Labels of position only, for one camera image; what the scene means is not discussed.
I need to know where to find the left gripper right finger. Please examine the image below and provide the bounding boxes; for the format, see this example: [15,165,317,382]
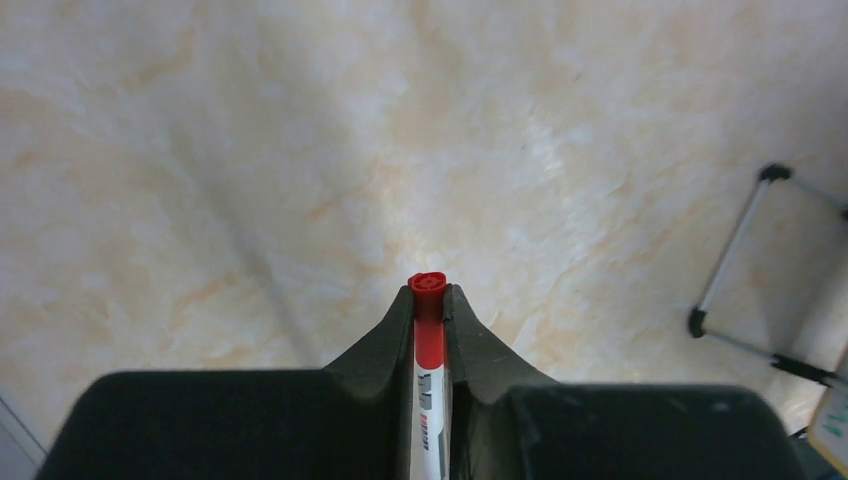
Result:
[444,284,804,479]

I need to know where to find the metal stand black joints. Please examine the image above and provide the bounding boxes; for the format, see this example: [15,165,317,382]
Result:
[686,162,847,393]

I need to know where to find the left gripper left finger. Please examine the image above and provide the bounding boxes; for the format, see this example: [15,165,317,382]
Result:
[38,288,413,479]

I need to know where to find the red white marker pen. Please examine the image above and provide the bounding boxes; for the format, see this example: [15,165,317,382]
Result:
[408,272,449,479]

